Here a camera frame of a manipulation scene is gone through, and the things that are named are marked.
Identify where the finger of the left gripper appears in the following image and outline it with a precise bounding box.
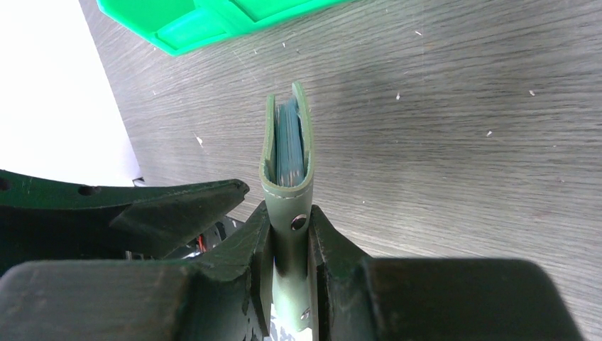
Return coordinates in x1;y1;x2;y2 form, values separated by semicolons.
1;170;249;271

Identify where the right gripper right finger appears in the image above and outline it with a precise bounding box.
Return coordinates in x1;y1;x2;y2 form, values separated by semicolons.
307;206;582;340

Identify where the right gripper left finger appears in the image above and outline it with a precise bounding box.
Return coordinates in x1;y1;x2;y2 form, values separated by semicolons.
1;203;273;340

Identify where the sage green card holder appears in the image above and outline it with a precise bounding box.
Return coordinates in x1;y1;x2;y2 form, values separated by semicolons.
259;81;315;332

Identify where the green plastic double bin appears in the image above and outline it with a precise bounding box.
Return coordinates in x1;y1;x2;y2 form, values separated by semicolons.
97;0;341;56

